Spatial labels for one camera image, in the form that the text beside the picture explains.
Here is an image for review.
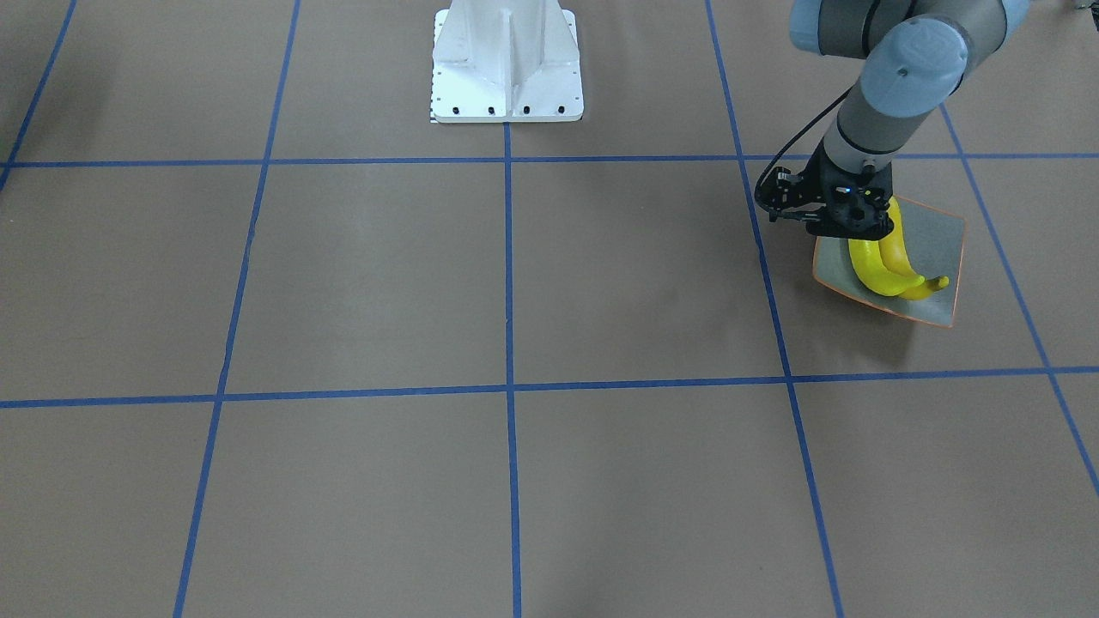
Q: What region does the yellow banana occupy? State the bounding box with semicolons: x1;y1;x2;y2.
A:
847;239;926;297
877;196;950;301

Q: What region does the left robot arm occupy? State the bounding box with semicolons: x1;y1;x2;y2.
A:
782;1;1031;241

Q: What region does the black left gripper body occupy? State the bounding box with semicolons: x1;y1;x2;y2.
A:
807;146;893;241

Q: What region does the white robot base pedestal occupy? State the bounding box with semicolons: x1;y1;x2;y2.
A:
429;1;585;123

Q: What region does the black braided cable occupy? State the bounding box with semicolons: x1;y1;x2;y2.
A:
756;86;855;194

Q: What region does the grey square plate orange rim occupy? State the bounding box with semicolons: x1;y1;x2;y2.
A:
812;197;967;329

